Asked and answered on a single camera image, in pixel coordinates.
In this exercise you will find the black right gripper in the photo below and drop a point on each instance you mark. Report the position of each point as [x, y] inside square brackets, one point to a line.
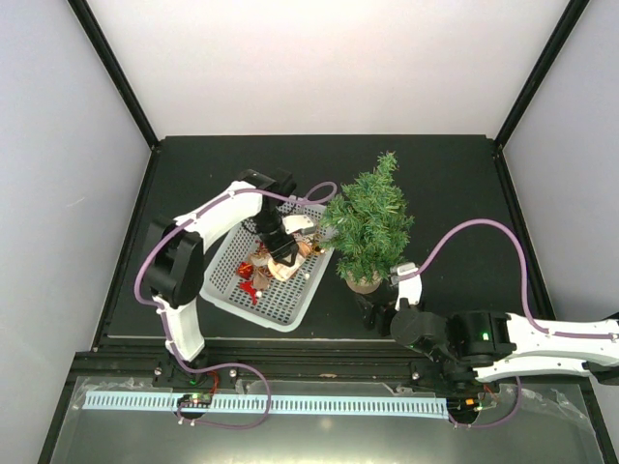
[370, 317]

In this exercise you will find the red gift box ornament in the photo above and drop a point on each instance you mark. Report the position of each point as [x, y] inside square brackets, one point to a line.
[245, 270]

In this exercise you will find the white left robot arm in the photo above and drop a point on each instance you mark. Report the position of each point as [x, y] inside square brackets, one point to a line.
[172, 274]

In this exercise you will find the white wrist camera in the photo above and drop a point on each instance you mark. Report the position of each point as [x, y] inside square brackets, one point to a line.
[299, 224]
[407, 279]

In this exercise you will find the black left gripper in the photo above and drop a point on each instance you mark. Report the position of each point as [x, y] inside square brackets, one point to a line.
[279, 249]

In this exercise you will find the red reindeer ornament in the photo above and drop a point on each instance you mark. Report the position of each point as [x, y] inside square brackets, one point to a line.
[248, 288]

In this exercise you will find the white perforated plastic basket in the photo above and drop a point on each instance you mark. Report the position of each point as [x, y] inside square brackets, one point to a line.
[282, 304]

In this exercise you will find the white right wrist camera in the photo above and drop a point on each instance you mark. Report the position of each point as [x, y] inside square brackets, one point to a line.
[407, 279]

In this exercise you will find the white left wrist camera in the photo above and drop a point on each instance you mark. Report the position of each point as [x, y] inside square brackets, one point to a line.
[299, 224]

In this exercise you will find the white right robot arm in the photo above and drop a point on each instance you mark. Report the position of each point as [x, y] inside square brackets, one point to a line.
[469, 349]

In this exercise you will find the white slotted cable duct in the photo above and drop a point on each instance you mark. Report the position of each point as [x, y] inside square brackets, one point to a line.
[257, 404]

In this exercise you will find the small green christmas tree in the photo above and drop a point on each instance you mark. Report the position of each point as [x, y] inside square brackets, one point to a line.
[369, 226]

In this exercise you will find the wooden santa ornament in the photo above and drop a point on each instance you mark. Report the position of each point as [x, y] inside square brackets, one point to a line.
[282, 272]

